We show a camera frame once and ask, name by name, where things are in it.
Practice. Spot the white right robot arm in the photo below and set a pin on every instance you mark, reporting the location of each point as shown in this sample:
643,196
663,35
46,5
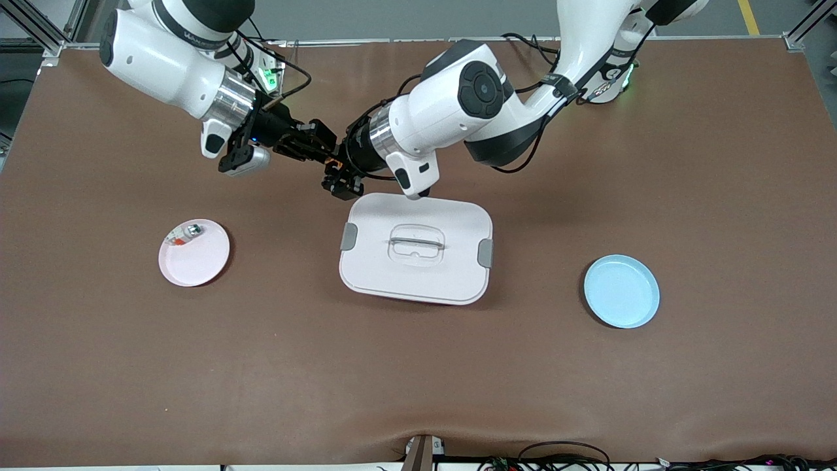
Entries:
163,65

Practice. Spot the aluminium frame profile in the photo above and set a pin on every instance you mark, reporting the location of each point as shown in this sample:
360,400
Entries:
792,40
52,47

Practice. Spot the white lidded storage box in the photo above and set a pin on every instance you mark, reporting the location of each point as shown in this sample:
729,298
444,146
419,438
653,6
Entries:
392,275

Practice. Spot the grey box latch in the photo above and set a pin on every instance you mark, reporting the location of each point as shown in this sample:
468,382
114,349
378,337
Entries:
485,253
348,236

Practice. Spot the metal table edge strip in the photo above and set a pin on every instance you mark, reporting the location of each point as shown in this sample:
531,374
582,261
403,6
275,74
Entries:
392,40

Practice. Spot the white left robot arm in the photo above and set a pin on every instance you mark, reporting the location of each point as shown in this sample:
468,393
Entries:
458,104

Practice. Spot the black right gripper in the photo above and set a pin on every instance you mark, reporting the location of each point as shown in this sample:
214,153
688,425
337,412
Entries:
273,127

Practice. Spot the light blue round plate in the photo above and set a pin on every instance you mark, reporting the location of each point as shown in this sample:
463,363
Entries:
621,291

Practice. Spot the pink round plate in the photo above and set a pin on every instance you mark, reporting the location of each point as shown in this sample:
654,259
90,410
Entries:
196,261

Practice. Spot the small tube on pink plate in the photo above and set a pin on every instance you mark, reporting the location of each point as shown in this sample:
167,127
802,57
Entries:
193,229

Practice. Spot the orange black switch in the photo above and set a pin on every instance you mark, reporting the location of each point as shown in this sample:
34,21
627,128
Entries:
335,160

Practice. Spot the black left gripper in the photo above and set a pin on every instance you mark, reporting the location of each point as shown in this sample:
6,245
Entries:
354,152

